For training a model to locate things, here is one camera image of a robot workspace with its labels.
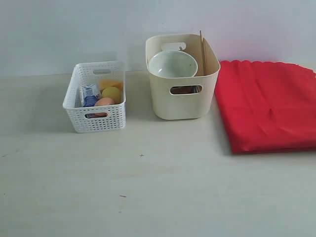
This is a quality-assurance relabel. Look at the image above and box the brown wooden plate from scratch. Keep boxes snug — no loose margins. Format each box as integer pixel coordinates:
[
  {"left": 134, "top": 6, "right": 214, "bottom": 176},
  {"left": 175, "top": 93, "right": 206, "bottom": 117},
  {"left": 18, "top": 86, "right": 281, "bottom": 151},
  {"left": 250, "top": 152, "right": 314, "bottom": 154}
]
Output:
[{"left": 170, "top": 86, "right": 194, "bottom": 95}]

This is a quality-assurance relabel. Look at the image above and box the yellow lemon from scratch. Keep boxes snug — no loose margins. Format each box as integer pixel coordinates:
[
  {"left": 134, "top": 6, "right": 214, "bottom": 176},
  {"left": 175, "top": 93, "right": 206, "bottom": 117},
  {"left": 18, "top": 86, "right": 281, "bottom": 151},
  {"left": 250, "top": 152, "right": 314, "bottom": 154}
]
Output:
[{"left": 102, "top": 86, "right": 121, "bottom": 104}]

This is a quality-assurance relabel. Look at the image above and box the pale green ceramic bowl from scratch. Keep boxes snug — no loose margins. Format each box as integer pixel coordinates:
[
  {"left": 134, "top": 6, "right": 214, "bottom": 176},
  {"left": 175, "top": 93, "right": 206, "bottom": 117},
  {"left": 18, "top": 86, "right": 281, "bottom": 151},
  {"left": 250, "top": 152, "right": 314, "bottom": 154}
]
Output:
[{"left": 148, "top": 50, "right": 198, "bottom": 78}]

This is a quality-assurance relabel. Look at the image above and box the brown egg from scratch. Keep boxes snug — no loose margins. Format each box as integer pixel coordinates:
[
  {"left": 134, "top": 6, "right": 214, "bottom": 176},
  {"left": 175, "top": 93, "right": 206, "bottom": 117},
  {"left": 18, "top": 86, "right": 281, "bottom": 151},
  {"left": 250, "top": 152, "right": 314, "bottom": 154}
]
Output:
[{"left": 94, "top": 97, "right": 115, "bottom": 117}]

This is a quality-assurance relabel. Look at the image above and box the yellow cheese wedge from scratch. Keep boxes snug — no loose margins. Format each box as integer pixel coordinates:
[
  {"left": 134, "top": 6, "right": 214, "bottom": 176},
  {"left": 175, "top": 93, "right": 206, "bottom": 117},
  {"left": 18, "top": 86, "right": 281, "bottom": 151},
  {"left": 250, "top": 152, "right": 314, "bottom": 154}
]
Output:
[{"left": 98, "top": 79, "right": 123, "bottom": 91}]

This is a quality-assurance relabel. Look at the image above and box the blue white milk carton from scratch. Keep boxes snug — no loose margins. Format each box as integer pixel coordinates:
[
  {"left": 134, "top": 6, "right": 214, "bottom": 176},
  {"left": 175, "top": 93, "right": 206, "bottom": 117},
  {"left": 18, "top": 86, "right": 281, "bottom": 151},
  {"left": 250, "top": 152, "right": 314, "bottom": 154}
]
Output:
[{"left": 79, "top": 83, "right": 101, "bottom": 107}]

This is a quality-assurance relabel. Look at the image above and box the red scalloped table cloth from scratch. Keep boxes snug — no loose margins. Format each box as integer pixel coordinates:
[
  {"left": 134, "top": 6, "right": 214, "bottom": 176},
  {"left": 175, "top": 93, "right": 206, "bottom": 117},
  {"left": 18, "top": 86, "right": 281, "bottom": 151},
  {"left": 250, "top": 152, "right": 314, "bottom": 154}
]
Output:
[{"left": 215, "top": 60, "right": 316, "bottom": 154}]

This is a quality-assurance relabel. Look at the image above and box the stainless steel cup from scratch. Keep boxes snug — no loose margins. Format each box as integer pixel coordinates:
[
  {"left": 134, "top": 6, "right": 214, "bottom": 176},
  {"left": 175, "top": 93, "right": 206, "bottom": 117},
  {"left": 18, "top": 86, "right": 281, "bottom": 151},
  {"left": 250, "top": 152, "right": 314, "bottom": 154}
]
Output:
[{"left": 192, "top": 85, "right": 202, "bottom": 94}]

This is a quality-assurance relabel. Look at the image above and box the cream plastic bin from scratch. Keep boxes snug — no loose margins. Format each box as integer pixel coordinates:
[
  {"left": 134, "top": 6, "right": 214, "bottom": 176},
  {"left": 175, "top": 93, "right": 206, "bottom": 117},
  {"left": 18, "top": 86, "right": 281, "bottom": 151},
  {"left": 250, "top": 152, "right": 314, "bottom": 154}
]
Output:
[{"left": 145, "top": 34, "right": 221, "bottom": 120}]

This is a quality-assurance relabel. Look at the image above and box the white perforated plastic basket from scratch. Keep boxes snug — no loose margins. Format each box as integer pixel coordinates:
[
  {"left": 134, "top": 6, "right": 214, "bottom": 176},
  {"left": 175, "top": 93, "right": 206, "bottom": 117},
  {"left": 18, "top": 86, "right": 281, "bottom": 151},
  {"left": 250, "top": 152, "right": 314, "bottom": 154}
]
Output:
[{"left": 63, "top": 61, "right": 126, "bottom": 133}]

